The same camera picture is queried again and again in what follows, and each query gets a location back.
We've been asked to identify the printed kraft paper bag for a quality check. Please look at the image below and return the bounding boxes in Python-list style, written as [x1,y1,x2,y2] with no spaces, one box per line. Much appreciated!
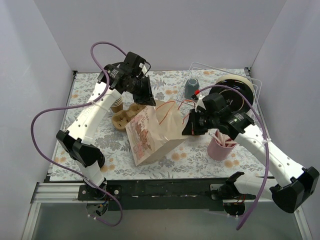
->
[125,98,195,166]

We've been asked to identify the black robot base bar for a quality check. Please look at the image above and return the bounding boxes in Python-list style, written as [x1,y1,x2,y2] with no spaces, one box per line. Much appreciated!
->
[77,177,253,212]

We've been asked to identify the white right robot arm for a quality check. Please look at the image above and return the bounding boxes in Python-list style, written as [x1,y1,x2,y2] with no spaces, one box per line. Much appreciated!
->
[182,93,320,213]

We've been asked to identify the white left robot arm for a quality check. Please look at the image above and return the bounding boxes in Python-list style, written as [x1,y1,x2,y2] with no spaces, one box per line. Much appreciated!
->
[56,51,156,200]

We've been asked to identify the stack of brown paper cups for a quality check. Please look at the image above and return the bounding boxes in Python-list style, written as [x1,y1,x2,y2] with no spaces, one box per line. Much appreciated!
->
[110,96,124,113]

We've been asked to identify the floral paper table mat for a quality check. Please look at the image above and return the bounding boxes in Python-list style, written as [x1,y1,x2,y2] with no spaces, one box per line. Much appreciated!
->
[49,67,265,182]

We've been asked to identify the pink straw holder cup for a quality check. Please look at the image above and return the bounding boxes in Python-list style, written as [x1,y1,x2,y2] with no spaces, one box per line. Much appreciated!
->
[207,135,237,161]

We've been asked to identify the stacked brown pulp cup carriers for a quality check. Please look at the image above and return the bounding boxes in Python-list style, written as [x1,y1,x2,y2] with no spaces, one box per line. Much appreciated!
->
[111,103,146,132]

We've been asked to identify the dark teal ceramic cup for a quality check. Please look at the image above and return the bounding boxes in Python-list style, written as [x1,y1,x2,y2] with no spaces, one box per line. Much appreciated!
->
[184,78,200,100]

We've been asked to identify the cream ceramic plate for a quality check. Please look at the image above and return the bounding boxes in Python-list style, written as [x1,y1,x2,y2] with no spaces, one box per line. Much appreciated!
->
[215,74,255,95]

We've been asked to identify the stack of black cup lids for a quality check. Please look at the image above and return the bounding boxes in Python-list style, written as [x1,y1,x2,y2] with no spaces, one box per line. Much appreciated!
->
[97,152,105,169]

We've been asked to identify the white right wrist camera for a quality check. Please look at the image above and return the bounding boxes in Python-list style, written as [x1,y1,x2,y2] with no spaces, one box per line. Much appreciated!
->
[191,90,205,112]

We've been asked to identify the black plate gold ring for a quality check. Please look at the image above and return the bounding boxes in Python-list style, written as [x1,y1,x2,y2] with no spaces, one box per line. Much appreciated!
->
[212,78,255,116]

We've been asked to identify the white wire dish rack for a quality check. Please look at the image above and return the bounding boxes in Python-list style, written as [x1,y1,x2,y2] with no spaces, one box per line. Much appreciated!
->
[176,62,262,122]

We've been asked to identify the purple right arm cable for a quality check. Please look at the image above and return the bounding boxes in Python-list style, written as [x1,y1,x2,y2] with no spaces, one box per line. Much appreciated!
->
[194,85,272,231]

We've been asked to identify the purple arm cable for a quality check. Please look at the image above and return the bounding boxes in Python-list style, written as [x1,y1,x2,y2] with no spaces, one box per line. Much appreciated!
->
[194,85,272,231]
[31,41,127,186]

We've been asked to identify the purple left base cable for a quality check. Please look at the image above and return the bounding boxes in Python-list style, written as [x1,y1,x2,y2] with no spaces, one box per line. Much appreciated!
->
[87,187,124,227]

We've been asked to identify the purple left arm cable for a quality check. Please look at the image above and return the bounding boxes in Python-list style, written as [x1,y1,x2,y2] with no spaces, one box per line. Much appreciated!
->
[31,41,127,186]

